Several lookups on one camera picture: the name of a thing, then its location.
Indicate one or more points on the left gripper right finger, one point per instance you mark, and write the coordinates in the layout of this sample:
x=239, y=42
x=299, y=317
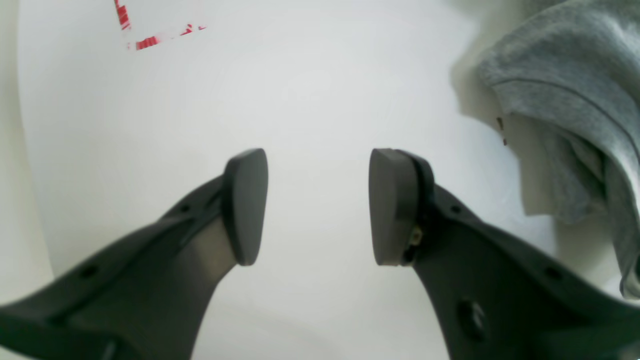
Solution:
x=496, y=297

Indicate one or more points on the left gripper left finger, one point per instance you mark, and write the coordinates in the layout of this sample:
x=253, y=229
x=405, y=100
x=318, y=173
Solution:
x=144, y=297

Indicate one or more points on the grey printed t-shirt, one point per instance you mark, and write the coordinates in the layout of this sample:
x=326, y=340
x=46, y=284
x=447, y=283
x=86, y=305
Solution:
x=573, y=68

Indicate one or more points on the red tape rectangle marking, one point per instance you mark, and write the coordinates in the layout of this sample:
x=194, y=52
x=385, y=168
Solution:
x=147, y=23

